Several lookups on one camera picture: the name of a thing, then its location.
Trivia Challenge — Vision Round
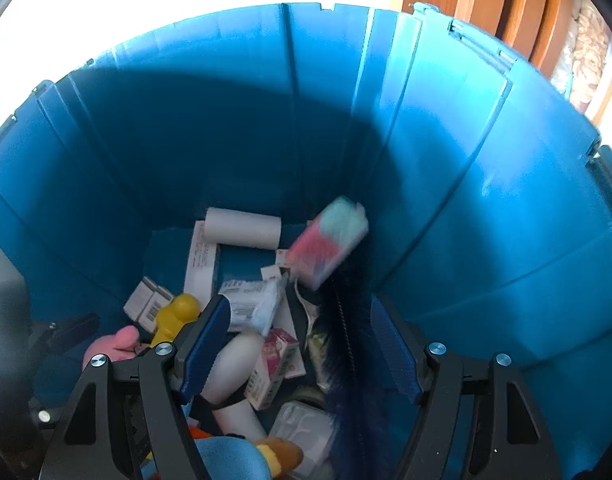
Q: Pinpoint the wooden door frame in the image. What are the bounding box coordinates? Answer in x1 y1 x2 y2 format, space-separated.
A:
390 0 586 78

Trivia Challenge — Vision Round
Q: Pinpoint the small white pink box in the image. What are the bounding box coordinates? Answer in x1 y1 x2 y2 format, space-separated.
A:
261 249 297 281

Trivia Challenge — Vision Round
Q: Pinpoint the blue plush toy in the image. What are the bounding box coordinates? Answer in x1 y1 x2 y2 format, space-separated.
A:
153 435 273 480

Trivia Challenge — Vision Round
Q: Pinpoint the small pink white carton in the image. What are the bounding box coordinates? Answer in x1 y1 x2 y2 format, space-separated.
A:
243 326 307 411

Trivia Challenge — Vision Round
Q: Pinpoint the white paper roll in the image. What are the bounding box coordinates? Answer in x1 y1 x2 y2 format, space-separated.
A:
204 206 283 251

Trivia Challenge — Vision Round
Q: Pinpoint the white green plastic bag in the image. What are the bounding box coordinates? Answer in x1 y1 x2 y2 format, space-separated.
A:
286 280 331 393

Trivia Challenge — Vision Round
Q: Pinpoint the pink packet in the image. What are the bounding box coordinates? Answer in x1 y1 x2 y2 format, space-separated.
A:
287 196 371 290

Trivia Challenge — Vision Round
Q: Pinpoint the clear plastic packet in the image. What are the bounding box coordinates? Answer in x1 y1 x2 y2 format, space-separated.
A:
267 400 337 478

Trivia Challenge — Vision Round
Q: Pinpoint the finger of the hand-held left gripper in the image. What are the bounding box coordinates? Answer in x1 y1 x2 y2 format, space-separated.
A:
33 312 101 361

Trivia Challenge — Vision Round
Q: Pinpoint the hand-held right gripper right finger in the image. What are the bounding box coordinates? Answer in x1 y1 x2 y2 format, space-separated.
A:
371 299 572 480

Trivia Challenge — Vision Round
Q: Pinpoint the rolled patterned quilt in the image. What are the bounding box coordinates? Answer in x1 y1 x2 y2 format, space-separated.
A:
550 0 612 123

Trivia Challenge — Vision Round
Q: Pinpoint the yellow toy figure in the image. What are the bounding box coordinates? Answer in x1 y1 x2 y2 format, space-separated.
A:
152 293 203 347

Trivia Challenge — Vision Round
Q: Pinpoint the white barcode box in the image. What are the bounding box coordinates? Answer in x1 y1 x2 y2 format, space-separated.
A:
123 276 175 332

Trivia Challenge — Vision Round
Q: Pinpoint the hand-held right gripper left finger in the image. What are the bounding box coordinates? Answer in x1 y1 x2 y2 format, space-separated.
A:
38 294 233 480

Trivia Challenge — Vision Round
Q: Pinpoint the white printed flat box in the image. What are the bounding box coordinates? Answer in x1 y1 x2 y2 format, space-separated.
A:
184 220 221 307

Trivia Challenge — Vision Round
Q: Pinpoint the blue plastic container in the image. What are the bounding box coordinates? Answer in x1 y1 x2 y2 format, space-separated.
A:
0 1 612 480

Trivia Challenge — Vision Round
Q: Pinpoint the white tissue packet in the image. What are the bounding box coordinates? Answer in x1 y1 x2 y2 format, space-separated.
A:
217 277 288 335

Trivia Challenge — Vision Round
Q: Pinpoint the pink plush toy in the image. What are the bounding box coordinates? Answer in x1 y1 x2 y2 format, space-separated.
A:
81 325 154 368

